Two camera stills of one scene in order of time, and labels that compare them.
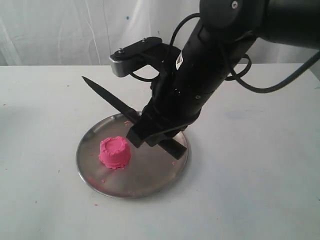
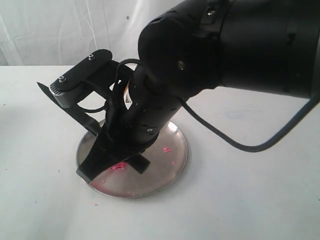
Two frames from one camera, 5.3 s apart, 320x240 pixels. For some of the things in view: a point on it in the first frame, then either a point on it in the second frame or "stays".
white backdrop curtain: (87, 32) stays
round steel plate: (109, 164) stays
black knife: (131, 114) -> (76, 113)
